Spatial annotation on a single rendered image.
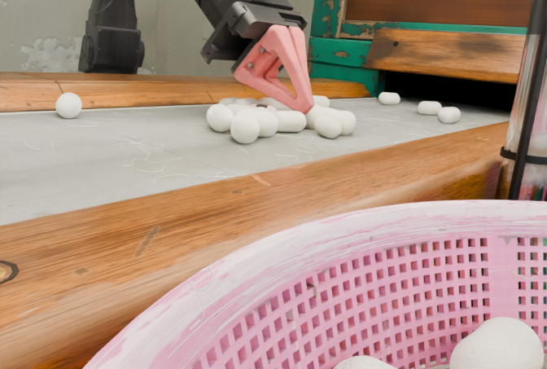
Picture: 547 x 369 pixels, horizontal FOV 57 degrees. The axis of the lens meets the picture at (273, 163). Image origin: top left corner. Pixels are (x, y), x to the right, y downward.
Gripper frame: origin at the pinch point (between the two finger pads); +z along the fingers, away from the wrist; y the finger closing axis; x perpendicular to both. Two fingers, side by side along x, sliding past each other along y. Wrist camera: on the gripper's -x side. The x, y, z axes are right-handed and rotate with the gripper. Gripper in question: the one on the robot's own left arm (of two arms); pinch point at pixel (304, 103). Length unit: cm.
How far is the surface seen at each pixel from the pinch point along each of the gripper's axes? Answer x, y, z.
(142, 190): -3.3, -23.9, 7.2
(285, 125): 0.6, -3.8, 1.7
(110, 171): -0.8, -23.2, 4.4
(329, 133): -1.5, -2.2, 4.5
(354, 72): 12.3, 45.0, -16.3
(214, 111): 2.0, -9.3, -1.3
